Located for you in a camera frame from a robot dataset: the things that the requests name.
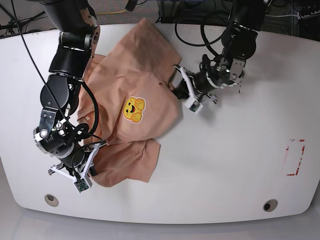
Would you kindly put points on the left table cable grommet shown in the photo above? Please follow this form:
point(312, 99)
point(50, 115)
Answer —
point(51, 200)

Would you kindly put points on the red tape rectangle marking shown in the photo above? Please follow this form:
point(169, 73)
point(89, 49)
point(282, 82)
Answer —
point(293, 156)

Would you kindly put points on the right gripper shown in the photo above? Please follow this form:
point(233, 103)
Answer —
point(76, 161)

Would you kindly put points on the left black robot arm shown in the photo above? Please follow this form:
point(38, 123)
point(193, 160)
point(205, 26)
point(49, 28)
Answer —
point(231, 49)

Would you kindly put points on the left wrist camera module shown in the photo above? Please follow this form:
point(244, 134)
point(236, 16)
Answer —
point(193, 105)

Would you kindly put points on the right table cable grommet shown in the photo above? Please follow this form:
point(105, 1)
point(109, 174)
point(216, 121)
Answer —
point(270, 205)

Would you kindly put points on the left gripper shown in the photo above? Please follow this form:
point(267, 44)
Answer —
point(203, 83)

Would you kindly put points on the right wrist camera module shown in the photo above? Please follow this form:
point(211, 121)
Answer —
point(83, 184)

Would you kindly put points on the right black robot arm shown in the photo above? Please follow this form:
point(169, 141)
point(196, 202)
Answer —
point(55, 135)

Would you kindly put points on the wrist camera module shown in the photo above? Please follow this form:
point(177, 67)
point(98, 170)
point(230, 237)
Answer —
point(193, 105)
point(83, 184)

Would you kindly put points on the peach T-shirt with emoji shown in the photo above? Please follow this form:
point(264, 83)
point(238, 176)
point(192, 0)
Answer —
point(135, 104)

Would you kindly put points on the white power strip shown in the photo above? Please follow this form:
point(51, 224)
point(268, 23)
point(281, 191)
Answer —
point(309, 12)

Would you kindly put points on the table cable grommet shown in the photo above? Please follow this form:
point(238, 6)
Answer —
point(51, 200)
point(270, 205)

